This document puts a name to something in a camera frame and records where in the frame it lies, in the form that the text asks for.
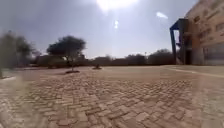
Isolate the small shrub in bed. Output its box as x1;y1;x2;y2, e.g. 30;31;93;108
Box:
92;63;103;71

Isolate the row of distant bushes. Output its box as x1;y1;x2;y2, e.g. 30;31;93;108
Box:
33;48;177;67

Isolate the reddish brick paved plaza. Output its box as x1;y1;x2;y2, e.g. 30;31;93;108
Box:
0;64;224;128

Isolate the broad-crowned dark tree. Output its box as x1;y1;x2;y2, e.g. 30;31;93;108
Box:
46;34;88;72

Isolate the tan building with dark portal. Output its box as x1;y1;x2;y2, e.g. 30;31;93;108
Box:
169;0;224;67

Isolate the small dark tree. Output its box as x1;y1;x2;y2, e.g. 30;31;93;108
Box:
0;31;19;79

